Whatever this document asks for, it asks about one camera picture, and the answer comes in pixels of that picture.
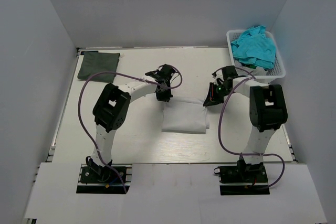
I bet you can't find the grey garment in basket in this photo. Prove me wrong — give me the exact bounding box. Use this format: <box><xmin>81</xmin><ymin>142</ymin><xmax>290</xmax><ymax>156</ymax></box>
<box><xmin>235</xmin><ymin>61</ymin><xmax>267</xmax><ymax>76</ymax></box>

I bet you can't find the white plastic basket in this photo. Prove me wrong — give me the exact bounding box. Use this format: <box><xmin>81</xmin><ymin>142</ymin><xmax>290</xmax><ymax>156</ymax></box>
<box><xmin>226</xmin><ymin>29</ymin><xmax>286</xmax><ymax>83</ymax></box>

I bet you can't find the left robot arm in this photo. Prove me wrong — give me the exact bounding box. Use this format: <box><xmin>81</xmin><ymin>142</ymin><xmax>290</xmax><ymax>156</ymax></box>
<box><xmin>87</xmin><ymin>64</ymin><xmax>179</xmax><ymax>182</ymax></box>

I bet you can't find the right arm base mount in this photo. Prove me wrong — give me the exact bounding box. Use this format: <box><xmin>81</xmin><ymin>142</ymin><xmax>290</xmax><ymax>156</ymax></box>
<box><xmin>213</xmin><ymin>166</ymin><xmax>270</xmax><ymax>196</ymax></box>

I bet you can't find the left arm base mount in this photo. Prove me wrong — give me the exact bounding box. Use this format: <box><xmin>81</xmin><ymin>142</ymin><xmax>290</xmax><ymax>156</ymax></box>
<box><xmin>76</xmin><ymin>164</ymin><xmax>132</xmax><ymax>195</ymax></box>

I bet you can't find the teal t-shirt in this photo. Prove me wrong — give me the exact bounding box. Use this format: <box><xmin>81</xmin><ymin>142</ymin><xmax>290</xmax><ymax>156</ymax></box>
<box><xmin>230</xmin><ymin>25</ymin><xmax>276</xmax><ymax>69</ymax></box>

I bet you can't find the white t-shirt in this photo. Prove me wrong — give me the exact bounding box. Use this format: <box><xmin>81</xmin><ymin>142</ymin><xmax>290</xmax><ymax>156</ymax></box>
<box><xmin>162</xmin><ymin>97</ymin><xmax>210</xmax><ymax>134</ymax></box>

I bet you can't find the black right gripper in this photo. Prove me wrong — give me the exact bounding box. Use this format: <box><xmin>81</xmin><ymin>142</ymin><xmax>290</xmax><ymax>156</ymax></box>
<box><xmin>204</xmin><ymin>82</ymin><xmax>234</xmax><ymax>106</ymax></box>

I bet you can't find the dark green folded t-shirt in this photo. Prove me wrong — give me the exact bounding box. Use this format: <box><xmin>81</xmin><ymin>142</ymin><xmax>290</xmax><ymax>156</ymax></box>
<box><xmin>77</xmin><ymin>51</ymin><xmax>121</xmax><ymax>80</ymax></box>

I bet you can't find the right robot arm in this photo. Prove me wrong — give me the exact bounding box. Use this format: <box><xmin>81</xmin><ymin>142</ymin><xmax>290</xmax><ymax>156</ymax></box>
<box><xmin>203</xmin><ymin>66</ymin><xmax>288</xmax><ymax>182</ymax></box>

